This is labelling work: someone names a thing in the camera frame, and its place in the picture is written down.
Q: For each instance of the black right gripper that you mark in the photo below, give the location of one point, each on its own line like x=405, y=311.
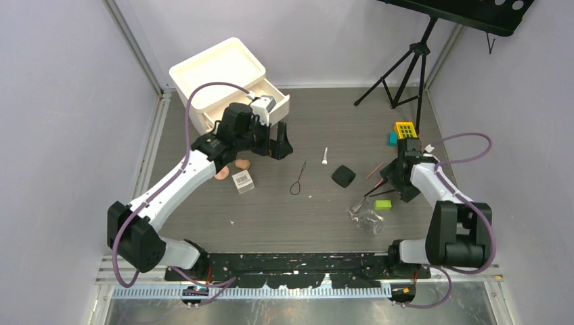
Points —
x=407, y=192

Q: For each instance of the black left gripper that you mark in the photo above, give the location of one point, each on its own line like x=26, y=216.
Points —
x=279, y=148

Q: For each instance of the black compact case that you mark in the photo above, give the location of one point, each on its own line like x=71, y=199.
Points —
x=343, y=176

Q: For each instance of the white drawer organizer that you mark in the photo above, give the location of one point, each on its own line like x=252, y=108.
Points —
x=229, y=61

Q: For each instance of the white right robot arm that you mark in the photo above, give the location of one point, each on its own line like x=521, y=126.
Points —
x=460, y=234

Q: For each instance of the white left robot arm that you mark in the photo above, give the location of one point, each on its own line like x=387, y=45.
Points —
x=133, y=228

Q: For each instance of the beige makeup sponge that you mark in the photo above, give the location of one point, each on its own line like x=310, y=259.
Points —
x=242, y=164

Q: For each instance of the pink lip pencil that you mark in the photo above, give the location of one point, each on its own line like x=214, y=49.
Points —
x=377, y=169

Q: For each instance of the lime green block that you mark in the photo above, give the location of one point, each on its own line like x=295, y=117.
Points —
x=382, y=205

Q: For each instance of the teal wooden block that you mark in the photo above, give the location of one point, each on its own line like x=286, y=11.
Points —
x=393, y=139

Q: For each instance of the black hair loop tool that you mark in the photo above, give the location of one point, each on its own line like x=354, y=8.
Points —
x=295, y=188

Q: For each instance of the yellow toy block house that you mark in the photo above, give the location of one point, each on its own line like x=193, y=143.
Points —
x=405, y=129

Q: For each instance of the white small cream tube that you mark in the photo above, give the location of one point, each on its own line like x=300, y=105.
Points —
x=325, y=156

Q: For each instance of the white barcode box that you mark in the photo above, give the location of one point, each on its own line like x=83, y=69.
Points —
x=243, y=182

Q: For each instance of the clear plastic bag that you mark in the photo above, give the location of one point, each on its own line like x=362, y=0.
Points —
x=365, y=217

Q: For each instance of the pink powder puff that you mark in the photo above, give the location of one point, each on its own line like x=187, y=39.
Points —
x=222, y=174

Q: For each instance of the black music stand tray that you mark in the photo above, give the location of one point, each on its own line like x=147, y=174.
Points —
x=499, y=18

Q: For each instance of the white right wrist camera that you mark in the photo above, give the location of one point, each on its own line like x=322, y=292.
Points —
x=429, y=149

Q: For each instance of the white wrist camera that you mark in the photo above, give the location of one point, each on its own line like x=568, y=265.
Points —
x=262, y=106
x=429, y=149

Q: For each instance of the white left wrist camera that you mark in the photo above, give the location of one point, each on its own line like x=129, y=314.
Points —
x=262, y=106

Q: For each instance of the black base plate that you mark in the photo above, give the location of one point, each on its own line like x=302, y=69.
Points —
x=303, y=270

